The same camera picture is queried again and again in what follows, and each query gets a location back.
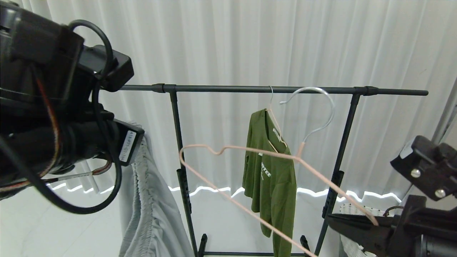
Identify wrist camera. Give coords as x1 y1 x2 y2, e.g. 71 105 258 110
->
390 135 457 229
80 45 134 92

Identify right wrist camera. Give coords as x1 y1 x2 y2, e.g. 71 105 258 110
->
390 135 457 229

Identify pink clothes hanger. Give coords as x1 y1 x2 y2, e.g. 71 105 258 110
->
179 87 380 257
266 86 289 154

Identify white curtain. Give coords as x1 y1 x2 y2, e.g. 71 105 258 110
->
14 0 457 204

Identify white laundry basket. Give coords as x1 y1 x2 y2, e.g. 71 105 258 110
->
338 203 405 257

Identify pale grey shorts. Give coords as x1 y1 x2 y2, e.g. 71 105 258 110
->
119 123 195 257

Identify black cable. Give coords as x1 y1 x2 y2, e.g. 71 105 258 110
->
68 20 115 81
0 82 122 215

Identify black clothes rack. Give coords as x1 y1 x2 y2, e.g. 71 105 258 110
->
120 84 429 257

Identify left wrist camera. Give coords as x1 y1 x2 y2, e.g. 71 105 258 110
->
80 45 134 92

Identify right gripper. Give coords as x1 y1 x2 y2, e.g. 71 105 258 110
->
327 196 457 257

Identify green printed shirt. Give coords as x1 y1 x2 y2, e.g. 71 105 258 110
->
242 109 297 257

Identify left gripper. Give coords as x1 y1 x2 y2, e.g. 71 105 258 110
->
70 120 145 167

